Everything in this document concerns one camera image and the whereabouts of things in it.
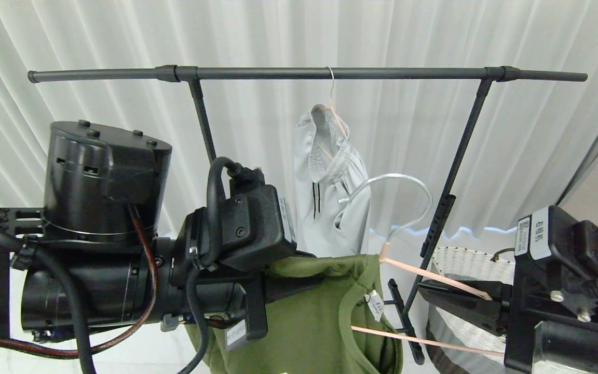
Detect white curtain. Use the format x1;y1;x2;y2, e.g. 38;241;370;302
0;0;598;245

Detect white laundry basket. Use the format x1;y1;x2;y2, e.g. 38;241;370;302
426;246;518;374

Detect green garment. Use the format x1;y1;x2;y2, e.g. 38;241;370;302
185;253;404;374

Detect black clothes rack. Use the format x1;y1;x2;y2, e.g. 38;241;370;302
28;65;588;364

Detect black cable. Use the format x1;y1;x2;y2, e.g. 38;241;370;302
0;165;97;374
177;156;242;374

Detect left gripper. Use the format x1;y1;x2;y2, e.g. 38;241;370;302
21;236;268;349

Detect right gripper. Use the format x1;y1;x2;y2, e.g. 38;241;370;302
504;205;598;374

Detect pink clothes hanger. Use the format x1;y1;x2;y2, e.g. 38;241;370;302
338;173;507;357
314;66;350;161

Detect pale grey shorts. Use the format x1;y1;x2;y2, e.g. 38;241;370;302
294;104;371;258

